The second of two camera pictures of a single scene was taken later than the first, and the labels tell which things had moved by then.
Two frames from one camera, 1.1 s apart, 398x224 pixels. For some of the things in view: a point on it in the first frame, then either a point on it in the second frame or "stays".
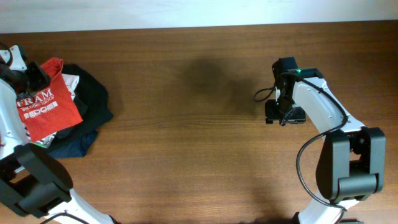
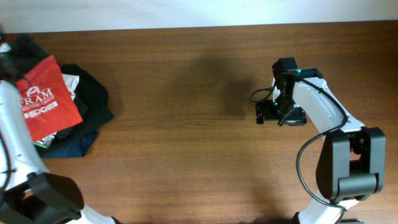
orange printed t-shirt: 51,109 stays
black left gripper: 43,79 → 14,54
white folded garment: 71,80 stays
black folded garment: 91,101 stays
